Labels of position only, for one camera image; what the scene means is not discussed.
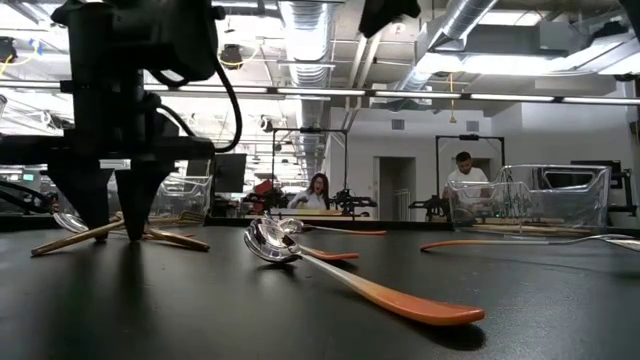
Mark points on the black monitor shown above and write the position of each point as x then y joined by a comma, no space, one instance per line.
227,172

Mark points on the clear plastic bin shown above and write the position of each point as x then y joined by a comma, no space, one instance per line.
575,205
190,200

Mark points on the grey door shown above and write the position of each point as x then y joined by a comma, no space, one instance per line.
395,185

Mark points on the gold knife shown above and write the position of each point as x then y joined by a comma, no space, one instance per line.
500,231

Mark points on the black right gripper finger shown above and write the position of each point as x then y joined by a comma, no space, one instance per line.
385,15

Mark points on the black metal rig frame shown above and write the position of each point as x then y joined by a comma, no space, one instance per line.
470,136
310,130

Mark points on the long ceiling light bar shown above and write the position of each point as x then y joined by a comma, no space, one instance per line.
320,91

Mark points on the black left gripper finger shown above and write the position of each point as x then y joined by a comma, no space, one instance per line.
90,200
140,200

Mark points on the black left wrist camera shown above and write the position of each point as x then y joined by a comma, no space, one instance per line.
170,40

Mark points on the red object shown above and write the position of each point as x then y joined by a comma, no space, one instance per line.
265,189

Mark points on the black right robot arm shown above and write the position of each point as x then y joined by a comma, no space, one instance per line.
632,10

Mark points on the silver ventilation duct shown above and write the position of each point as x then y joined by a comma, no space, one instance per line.
450,25
305,40

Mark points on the black equipment stand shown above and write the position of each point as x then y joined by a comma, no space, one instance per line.
625,190

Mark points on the person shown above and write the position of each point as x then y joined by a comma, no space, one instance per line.
465,175
317,187

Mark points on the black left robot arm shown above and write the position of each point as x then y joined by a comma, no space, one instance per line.
85,5

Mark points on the black background robot arm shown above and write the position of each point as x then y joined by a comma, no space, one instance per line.
25,197
350,200
430,205

